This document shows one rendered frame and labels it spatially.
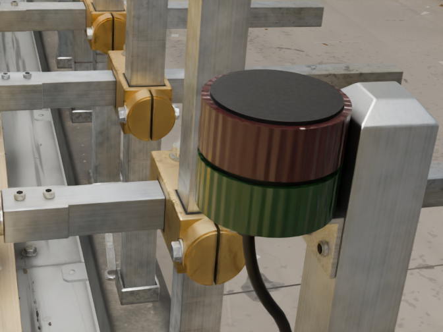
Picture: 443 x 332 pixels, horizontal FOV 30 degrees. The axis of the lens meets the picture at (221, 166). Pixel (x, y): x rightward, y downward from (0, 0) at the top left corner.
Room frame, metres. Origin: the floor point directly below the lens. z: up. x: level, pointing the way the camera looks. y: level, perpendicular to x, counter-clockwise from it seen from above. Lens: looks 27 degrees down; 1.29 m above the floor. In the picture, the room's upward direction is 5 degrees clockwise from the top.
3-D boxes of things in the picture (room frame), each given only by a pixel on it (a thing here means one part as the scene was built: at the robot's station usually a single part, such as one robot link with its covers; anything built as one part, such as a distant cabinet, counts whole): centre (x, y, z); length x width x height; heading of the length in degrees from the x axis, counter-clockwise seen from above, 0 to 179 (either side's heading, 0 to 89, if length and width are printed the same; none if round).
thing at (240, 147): (0.30, -0.02, 1.16); 0.06 x 0.06 x 0.02
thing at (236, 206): (0.30, -0.02, 1.13); 0.06 x 0.06 x 0.02
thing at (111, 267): (0.91, 0.14, 0.70); 0.20 x 0.02 x 0.01; 12
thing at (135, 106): (0.82, 0.09, 0.95); 0.14 x 0.06 x 0.05; 18
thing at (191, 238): (0.58, 0.02, 0.95); 0.14 x 0.06 x 0.05; 18
